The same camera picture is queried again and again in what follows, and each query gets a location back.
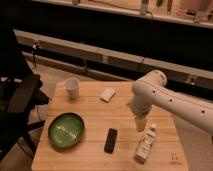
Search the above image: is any black rectangular eraser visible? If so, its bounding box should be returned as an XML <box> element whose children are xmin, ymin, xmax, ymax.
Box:
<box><xmin>104</xmin><ymin>128</ymin><xmax>118</xmax><ymax>154</ymax></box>

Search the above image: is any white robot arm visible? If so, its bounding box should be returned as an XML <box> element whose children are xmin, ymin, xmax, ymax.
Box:
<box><xmin>130</xmin><ymin>70</ymin><xmax>213</xmax><ymax>135</ymax></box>

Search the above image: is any white plastic bottle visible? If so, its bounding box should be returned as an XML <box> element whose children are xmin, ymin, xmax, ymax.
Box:
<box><xmin>134</xmin><ymin>124</ymin><xmax>156</xmax><ymax>163</ymax></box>

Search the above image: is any wooden table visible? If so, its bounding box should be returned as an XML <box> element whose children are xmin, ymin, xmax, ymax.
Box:
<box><xmin>32</xmin><ymin>81</ymin><xmax>188</xmax><ymax>171</ymax></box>

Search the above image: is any green glazed bowl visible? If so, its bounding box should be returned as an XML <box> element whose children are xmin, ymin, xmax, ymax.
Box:
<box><xmin>48</xmin><ymin>113</ymin><xmax>85</xmax><ymax>149</ymax></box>

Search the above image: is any black stand on left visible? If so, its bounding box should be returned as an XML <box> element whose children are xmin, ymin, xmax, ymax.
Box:
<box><xmin>0</xmin><ymin>20</ymin><xmax>49</xmax><ymax>162</ymax></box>

